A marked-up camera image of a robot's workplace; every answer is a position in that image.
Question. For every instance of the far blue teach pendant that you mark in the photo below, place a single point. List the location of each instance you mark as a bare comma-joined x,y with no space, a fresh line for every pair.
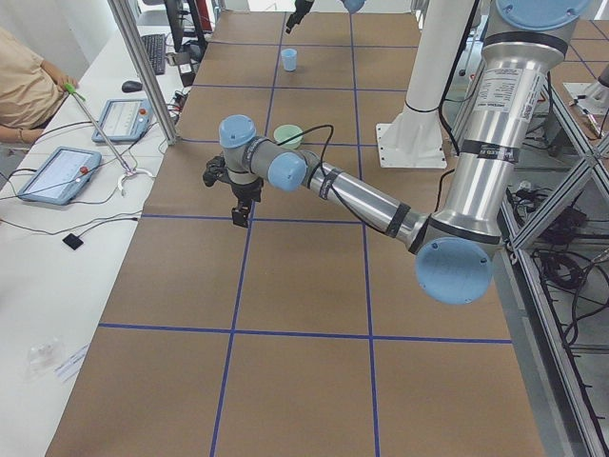
125,120

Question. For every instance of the small black square pad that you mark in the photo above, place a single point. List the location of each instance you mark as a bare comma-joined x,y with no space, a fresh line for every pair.
73,241

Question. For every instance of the mint green bowl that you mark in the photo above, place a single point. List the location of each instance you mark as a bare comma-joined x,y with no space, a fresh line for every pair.
288,136

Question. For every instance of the light blue plastic cup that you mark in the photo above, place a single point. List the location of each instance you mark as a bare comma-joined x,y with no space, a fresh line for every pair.
289,59

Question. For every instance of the black computer monitor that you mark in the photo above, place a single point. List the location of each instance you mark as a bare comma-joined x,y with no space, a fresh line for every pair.
186,29

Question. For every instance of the blue teach pendant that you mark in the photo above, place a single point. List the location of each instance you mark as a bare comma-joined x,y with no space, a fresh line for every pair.
125,120
61,177

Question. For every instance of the black keyboard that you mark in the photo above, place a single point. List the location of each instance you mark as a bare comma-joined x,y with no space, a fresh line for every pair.
155,47

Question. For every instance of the clear plastic bag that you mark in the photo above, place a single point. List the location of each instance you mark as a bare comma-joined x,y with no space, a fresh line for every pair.
43,357

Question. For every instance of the brown paper table cover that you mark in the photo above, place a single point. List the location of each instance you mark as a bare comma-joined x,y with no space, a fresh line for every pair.
305,334

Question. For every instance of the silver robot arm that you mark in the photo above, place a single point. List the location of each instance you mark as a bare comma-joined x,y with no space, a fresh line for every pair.
453,244
352,6

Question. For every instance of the black computer mouse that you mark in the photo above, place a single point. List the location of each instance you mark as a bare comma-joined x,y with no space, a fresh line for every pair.
131,86

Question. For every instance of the person in beige shirt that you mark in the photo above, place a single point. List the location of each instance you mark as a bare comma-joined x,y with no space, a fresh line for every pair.
32,91

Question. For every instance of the litter picker stick tool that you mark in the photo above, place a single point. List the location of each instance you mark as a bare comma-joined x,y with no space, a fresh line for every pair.
99,137

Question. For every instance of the near blue teach pendant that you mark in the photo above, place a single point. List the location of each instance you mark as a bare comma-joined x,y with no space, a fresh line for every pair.
61,177

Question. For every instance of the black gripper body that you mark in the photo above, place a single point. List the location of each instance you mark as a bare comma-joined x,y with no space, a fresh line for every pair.
299,7
245,191

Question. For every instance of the wrist black camera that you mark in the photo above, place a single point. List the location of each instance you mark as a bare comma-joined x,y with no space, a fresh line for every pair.
215,171

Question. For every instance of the aluminium frame post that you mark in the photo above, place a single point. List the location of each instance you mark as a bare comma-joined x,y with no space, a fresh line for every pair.
126,24

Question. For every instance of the black box with label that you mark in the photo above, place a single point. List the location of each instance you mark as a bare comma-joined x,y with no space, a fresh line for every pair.
186,66

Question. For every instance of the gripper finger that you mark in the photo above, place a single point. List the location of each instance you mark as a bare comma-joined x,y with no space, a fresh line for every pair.
299,16
237,214
291,22
245,212

